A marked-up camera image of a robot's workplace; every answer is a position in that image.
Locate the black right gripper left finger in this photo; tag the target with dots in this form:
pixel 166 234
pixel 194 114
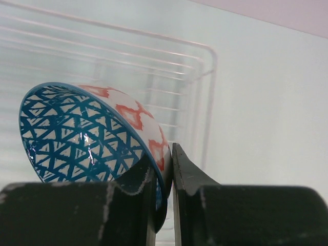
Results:
pixel 119 212

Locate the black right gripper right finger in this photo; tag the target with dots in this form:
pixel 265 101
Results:
pixel 209 213

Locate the blue triangle pattern bowl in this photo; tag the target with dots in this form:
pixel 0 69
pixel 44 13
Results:
pixel 87 133

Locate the white wire dish rack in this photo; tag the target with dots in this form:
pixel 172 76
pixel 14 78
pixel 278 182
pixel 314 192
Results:
pixel 171 78

